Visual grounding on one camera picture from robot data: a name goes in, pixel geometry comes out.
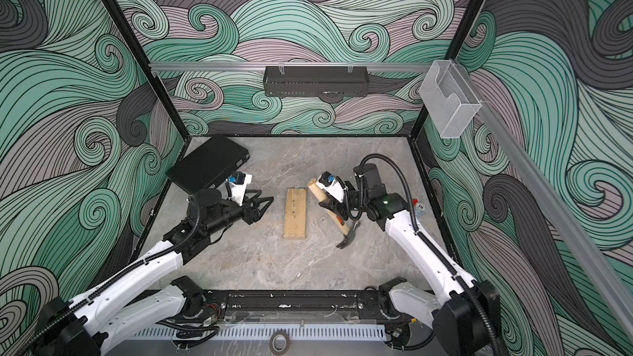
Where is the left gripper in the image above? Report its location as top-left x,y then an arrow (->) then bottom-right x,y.
203,190 -> 272,238

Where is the wooden handle claw hammer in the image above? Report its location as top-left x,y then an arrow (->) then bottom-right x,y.
308,178 -> 359,249

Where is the wooden board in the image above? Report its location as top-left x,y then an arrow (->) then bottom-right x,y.
283,188 -> 308,240

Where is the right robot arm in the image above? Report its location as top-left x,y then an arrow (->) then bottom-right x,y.
316,153 -> 509,355

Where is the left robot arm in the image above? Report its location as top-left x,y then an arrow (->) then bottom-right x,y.
18,189 -> 274,355

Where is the black case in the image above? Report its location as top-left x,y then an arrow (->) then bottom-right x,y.
166,135 -> 250,194

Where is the tape roll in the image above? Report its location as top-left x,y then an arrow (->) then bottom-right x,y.
269,331 -> 290,356

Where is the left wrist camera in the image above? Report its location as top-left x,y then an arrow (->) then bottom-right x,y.
226,171 -> 252,206

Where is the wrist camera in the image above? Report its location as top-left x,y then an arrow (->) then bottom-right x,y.
316,171 -> 346,203
226,171 -> 252,206

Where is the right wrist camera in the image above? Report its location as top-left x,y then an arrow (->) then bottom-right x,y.
316,171 -> 346,203

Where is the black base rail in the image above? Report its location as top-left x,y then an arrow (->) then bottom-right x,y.
203,288 -> 397,320

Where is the white slotted cable duct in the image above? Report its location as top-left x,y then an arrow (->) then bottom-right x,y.
128,323 -> 389,342

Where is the clear plastic wall bin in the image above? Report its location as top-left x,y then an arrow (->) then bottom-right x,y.
418,59 -> 481,139

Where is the aluminium wall rail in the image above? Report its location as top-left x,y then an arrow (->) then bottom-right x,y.
149,61 -> 431,74

